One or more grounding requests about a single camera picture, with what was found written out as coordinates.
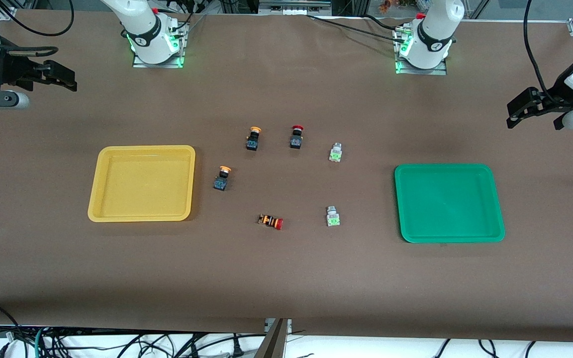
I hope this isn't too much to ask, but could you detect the brown table cover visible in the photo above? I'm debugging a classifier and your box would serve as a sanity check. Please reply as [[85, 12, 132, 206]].
[[0, 10, 573, 344]]

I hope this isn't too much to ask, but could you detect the metal table bracket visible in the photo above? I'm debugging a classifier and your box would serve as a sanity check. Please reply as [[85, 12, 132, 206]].
[[254, 318, 293, 358]]

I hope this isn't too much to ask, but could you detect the green floor cable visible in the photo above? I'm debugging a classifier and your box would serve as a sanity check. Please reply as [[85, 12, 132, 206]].
[[32, 326, 51, 358]]

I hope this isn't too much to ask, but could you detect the black hanging cable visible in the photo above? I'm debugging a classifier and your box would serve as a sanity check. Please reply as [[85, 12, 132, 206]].
[[522, 0, 559, 103], [0, 0, 75, 37]]

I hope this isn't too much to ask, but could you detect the red mushroom button orange base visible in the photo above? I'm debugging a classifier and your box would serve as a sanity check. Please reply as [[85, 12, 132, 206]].
[[258, 213, 284, 231]]

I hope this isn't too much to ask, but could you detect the yellow push button switch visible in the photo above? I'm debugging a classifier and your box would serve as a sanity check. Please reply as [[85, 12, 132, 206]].
[[212, 166, 232, 192], [245, 126, 263, 152]]

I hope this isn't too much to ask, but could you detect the yellow plastic tray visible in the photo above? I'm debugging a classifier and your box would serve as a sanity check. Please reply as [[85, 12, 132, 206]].
[[87, 145, 196, 223]]

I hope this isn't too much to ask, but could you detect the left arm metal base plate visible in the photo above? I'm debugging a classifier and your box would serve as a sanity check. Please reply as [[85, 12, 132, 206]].
[[393, 27, 448, 76]]

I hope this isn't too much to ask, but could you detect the black cable on table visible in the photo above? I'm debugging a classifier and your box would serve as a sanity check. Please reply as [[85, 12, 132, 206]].
[[305, 13, 402, 39]]

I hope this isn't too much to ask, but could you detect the green plastic tray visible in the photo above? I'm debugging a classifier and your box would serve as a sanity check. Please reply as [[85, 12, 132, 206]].
[[394, 164, 506, 244]]

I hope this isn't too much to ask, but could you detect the silver metal rail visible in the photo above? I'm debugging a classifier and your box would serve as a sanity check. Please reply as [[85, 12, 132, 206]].
[[258, 0, 333, 16]]

